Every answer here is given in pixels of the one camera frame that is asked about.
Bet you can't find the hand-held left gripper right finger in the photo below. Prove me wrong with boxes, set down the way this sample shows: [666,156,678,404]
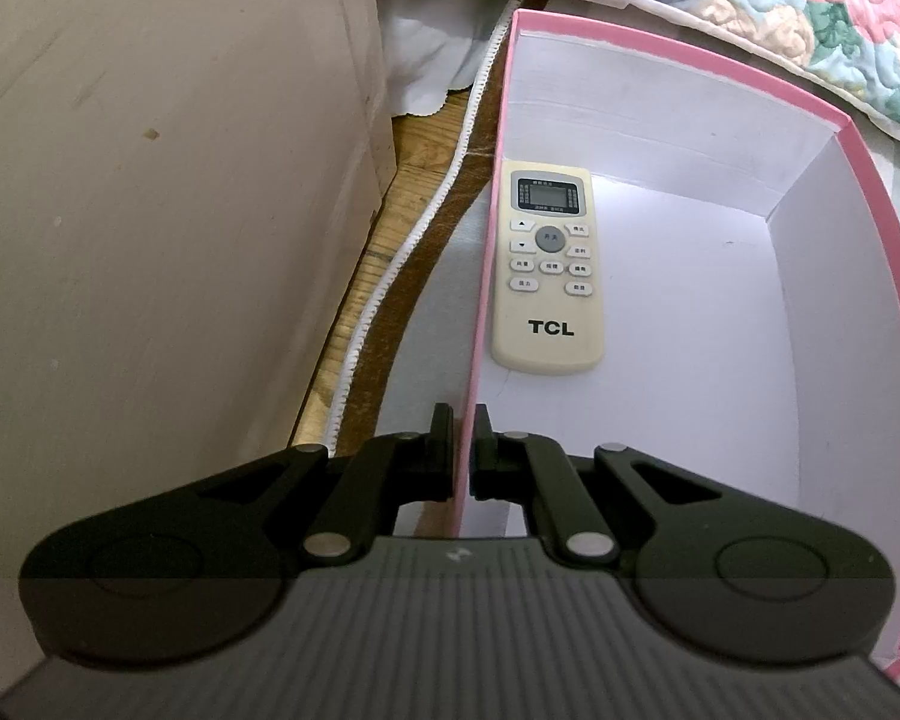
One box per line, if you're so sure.
[472,403,722,561]

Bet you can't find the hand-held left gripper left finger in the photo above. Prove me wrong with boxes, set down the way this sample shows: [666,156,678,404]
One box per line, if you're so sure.
[195,403,454,561]

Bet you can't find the pink cardboard box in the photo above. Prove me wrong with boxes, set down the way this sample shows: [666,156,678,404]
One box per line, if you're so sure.
[450,7,900,691]

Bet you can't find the grey checked mat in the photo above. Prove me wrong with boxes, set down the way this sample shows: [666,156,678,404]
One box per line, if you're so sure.
[321,0,900,541]

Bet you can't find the cream remote control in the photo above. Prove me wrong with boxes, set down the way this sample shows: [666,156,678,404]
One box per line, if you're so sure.
[491,160,607,374]

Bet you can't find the white bed sheet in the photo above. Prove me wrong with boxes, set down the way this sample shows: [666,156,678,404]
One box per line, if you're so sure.
[373,0,631,118]

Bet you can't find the floral quilt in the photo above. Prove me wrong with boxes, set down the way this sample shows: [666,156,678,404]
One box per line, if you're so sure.
[487,0,900,143]

